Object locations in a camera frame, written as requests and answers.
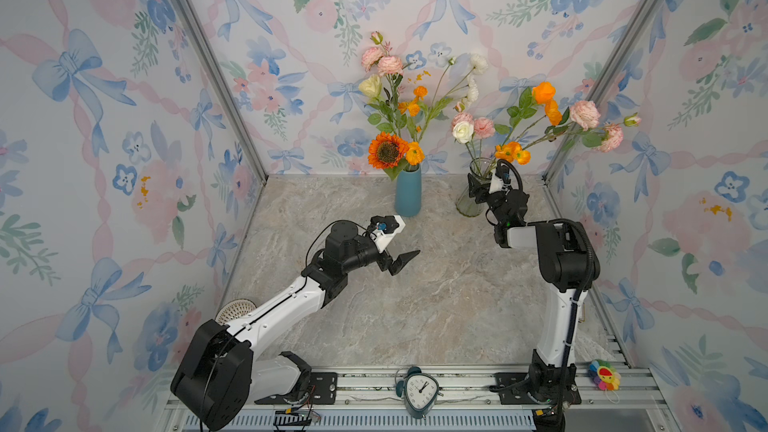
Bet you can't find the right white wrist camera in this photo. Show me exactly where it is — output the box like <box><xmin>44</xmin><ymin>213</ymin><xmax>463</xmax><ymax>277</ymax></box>
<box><xmin>489</xmin><ymin>165</ymin><xmax>510</xmax><ymax>194</ymax></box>

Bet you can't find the patterned ceramic bowl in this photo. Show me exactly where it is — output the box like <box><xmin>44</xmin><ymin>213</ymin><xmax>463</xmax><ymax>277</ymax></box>
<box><xmin>215</xmin><ymin>298</ymin><xmax>257</xmax><ymax>325</ymax></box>

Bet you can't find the pink bud flower stem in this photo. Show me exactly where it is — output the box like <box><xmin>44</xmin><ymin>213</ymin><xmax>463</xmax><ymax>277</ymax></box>
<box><xmin>522</xmin><ymin>100</ymin><xmax>642</xmax><ymax>153</ymax></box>

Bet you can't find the small colourful toy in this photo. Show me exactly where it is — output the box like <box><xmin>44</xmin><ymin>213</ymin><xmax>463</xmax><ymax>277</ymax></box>
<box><xmin>588</xmin><ymin>359</ymin><xmax>621</xmax><ymax>391</ymax></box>

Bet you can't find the tall pink bud stem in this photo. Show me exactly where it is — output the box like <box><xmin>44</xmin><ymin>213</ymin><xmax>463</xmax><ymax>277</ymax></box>
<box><xmin>359</xmin><ymin>31</ymin><xmax>406</xmax><ymax>133</ymax></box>

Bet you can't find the white ranunculus flower stem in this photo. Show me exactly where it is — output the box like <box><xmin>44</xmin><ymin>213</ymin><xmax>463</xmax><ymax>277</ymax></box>
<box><xmin>418</xmin><ymin>53</ymin><xmax>490</xmax><ymax>138</ymax></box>

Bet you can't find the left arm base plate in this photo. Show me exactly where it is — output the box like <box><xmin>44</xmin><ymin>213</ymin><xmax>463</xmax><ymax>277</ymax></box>
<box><xmin>254</xmin><ymin>372</ymin><xmax>339</xmax><ymax>406</ymax></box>

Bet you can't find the aluminium rail frame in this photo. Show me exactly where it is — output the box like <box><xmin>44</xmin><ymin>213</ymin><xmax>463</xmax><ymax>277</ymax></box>
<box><xmin>224</xmin><ymin>364</ymin><xmax>682</xmax><ymax>431</ymax></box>

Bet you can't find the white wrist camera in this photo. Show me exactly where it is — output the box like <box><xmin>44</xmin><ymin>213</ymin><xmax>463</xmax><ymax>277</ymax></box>
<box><xmin>365</xmin><ymin>215</ymin><xmax>405</xmax><ymax>253</ymax></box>
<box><xmin>489</xmin><ymin>165</ymin><xmax>510</xmax><ymax>194</ymax></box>

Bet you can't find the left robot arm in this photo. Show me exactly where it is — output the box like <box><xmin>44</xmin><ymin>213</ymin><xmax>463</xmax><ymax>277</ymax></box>
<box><xmin>170</xmin><ymin>215</ymin><xmax>418</xmax><ymax>431</ymax></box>

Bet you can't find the orange ranunculus flower stem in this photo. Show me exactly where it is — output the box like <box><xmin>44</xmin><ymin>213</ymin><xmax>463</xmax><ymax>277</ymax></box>
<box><xmin>493</xmin><ymin>82</ymin><xmax>563</xmax><ymax>165</ymax></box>

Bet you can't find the teal ceramic vase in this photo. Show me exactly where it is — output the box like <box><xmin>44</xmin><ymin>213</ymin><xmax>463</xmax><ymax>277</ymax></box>
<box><xmin>395</xmin><ymin>165</ymin><xmax>422</xmax><ymax>217</ymax></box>

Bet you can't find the cream rose stem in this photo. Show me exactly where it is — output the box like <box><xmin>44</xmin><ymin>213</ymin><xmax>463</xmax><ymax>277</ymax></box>
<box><xmin>359</xmin><ymin>73</ymin><xmax>406</xmax><ymax>140</ymax></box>

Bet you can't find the black corrugated cable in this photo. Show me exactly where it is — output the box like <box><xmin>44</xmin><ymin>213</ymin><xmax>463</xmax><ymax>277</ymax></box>
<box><xmin>494</xmin><ymin>158</ymin><xmax>601</xmax><ymax>432</ymax></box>

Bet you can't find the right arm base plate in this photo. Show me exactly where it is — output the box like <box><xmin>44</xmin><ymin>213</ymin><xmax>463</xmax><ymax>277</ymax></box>
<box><xmin>488</xmin><ymin>369</ymin><xmax>582</xmax><ymax>408</ymax></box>

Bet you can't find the teal heart alarm clock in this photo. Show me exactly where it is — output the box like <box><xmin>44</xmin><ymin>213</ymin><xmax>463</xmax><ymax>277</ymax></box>
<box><xmin>395</xmin><ymin>366</ymin><xmax>440</xmax><ymax>419</ymax></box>

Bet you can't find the orange poppy spray stem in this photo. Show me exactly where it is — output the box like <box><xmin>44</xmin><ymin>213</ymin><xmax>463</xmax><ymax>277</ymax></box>
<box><xmin>494</xmin><ymin>99</ymin><xmax>563</xmax><ymax>165</ymax></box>

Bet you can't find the pink rose stem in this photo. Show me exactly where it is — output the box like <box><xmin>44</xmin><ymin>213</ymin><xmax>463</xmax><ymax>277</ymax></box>
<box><xmin>451</xmin><ymin>112</ymin><xmax>496</xmax><ymax>159</ymax></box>

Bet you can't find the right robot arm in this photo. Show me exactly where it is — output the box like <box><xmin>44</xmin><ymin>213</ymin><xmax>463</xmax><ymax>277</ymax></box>
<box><xmin>467</xmin><ymin>163</ymin><xmax>600</xmax><ymax>410</ymax></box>

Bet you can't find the clear glass vase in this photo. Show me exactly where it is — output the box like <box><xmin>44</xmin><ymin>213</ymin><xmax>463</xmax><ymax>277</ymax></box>
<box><xmin>455</xmin><ymin>158</ymin><xmax>493</xmax><ymax>217</ymax></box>

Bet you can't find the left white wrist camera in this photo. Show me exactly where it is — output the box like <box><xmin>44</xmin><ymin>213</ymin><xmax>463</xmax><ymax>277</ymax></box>
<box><xmin>365</xmin><ymin>215</ymin><xmax>405</xmax><ymax>253</ymax></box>

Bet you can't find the orange poppy flower stem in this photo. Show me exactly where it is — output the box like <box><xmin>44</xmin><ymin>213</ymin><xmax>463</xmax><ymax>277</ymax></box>
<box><xmin>398</xmin><ymin>86</ymin><xmax>428</xmax><ymax>171</ymax></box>

